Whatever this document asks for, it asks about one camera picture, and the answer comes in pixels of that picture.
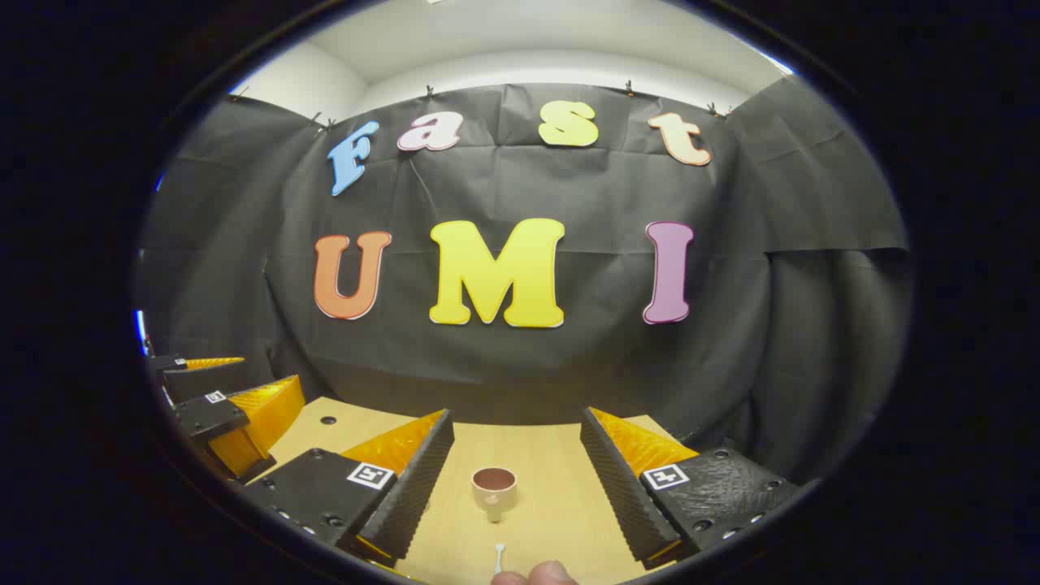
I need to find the wooden desktop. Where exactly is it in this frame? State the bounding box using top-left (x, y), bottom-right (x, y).
top-left (244, 396), bottom-right (716, 585)

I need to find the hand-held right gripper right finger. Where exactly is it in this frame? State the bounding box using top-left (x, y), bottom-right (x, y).
top-left (579, 406), bottom-right (804, 571)

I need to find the beige cup with brown inside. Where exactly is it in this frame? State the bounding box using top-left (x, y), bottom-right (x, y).
top-left (471, 466), bottom-right (519, 523)

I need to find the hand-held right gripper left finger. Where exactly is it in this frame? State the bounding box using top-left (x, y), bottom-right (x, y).
top-left (242, 408), bottom-right (456, 570)

